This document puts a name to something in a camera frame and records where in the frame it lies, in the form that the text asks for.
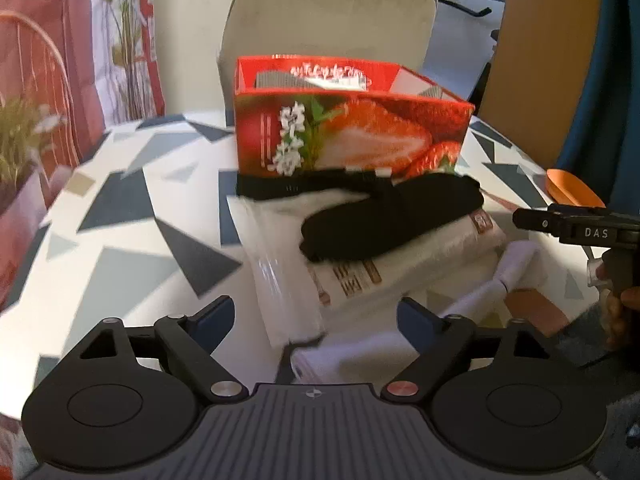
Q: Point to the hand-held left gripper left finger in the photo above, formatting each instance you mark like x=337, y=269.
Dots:
x=215, y=320

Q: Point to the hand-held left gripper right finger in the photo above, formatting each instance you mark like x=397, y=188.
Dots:
x=416, y=324

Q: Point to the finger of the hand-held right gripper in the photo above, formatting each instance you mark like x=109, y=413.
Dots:
x=580, y=225

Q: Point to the white packet with brown labels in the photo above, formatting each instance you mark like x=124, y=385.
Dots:
x=430, y=260

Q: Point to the plastic bag with black socks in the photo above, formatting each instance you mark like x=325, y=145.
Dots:
x=350, y=360

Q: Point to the clear plastic packet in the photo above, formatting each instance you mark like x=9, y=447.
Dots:
x=285, y=270

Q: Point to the black sock with white trim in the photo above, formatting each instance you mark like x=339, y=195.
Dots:
x=280, y=186

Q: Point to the red strawberry print cardboard box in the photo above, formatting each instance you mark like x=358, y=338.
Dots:
x=350, y=135

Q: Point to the person's right forearm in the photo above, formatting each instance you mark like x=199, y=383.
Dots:
x=585, y=340

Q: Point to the person's right hand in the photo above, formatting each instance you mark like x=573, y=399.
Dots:
x=618, y=320

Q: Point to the orange plastic object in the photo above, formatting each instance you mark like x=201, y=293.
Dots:
x=570, y=187

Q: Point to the geometric patterned tablecloth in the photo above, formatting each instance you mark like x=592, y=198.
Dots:
x=130, y=240

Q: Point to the teal curtain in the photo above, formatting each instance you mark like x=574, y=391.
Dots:
x=615, y=85

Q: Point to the wooden panel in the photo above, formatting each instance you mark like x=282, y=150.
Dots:
x=540, y=60

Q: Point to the beige upholstered chair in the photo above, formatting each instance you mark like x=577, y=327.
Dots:
x=325, y=15

